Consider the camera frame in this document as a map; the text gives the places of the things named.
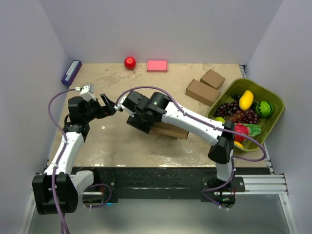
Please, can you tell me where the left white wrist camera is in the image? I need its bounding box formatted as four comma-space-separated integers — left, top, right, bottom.
75, 83, 96, 101

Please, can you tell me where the small brown box right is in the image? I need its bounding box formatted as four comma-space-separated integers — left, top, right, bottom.
200, 69, 225, 90

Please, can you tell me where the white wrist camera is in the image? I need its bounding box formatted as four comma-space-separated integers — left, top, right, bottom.
75, 83, 96, 101
114, 96, 126, 112

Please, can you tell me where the red apple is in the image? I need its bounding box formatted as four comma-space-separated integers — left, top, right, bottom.
124, 57, 136, 70

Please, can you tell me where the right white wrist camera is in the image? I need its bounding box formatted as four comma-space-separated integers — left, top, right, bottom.
114, 96, 126, 112

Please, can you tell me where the red toy pepper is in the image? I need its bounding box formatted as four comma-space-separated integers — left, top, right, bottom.
234, 123, 262, 137

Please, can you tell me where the yellow mango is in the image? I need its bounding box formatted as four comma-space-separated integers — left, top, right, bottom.
239, 90, 254, 111

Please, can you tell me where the large brown cardboard box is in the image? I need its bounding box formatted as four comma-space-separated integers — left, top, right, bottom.
151, 122, 189, 139

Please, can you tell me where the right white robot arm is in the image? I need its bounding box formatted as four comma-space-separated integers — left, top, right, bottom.
115, 90, 234, 192

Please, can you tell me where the green lime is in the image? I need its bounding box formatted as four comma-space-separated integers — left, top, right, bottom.
214, 117, 226, 123

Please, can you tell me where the toy watermelon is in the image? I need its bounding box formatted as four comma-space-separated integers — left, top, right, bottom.
255, 101, 273, 117

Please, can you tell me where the small brown box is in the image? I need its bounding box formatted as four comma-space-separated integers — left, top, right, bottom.
185, 79, 221, 106
200, 69, 225, 90

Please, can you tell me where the pink flat box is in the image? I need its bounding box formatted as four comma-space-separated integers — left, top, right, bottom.
147, 60, 168, 73

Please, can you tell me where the purple flat box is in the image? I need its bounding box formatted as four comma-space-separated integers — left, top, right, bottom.
61, 60, 82, 87

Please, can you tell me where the purple grapes bunch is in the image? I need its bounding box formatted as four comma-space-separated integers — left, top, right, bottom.
214, 94, 260, 124

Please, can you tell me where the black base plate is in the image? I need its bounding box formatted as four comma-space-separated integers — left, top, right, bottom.
82, 167, 270, 208

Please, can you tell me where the small brown box left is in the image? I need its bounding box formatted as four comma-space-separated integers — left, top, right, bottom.
185, 79, 221, 106

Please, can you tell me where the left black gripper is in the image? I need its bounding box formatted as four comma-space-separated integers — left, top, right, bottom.
83, 94, 117, 122

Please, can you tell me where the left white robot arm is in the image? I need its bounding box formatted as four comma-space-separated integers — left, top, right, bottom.
32, 94, 116, 215

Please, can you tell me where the olive green plastic bin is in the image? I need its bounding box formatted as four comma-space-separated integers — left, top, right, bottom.
206, 78, 284, 144

